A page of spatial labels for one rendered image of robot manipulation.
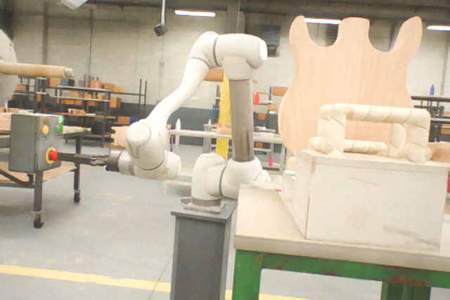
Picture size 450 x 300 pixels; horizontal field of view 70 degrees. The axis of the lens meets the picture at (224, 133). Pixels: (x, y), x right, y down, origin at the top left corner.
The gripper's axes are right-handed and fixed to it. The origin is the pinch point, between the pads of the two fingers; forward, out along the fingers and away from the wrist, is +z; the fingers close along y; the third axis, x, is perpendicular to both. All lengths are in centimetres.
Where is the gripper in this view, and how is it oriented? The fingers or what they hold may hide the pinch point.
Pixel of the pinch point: (67, 157)
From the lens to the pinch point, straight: 129.3
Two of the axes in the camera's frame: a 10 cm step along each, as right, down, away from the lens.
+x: 0.8, -10.0, -0.5
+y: 0.7, -0.5, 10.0
